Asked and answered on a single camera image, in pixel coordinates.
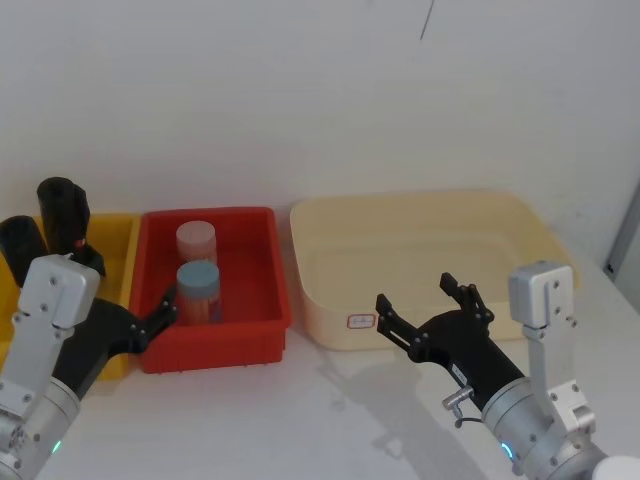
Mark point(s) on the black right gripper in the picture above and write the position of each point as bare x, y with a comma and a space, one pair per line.
465, 350

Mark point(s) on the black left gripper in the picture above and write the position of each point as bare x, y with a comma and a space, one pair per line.
95, 335

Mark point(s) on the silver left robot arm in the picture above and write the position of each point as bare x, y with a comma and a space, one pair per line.
55, 292

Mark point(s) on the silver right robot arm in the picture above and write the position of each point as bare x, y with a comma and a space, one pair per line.
540, 287

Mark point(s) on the yellow plastic bin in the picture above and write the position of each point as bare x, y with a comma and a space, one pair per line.
112, 250

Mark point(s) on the cream plastic bin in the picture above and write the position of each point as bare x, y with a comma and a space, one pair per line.
425, 250

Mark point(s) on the clear jar with blue-grey lid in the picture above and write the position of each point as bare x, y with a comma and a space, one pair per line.
199, 290

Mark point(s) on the white label with red border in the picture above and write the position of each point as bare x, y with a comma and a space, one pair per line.
361, 321

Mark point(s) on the clear jar with pink lid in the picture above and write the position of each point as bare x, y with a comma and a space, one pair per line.
196, 240

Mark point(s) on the tall black bottle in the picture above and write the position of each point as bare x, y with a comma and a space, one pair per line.
60, 210

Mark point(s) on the short black bottle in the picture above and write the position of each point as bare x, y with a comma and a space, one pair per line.
20, 245

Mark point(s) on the red plastic bin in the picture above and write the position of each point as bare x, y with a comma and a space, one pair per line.
250, 280

